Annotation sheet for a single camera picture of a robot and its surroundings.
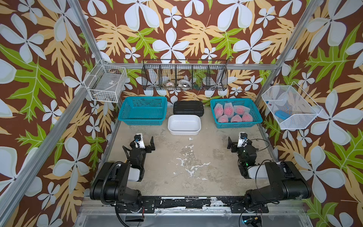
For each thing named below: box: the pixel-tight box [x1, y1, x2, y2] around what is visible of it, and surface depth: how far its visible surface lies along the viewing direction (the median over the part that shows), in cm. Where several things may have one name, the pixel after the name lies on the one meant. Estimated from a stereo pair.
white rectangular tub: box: [167, 114, 202, 136], surface depth 107 cm
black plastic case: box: [172, 100, 205, 117], surface depth 116 cm
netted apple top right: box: [233, 105, 251, 115], surface depth 113 cm
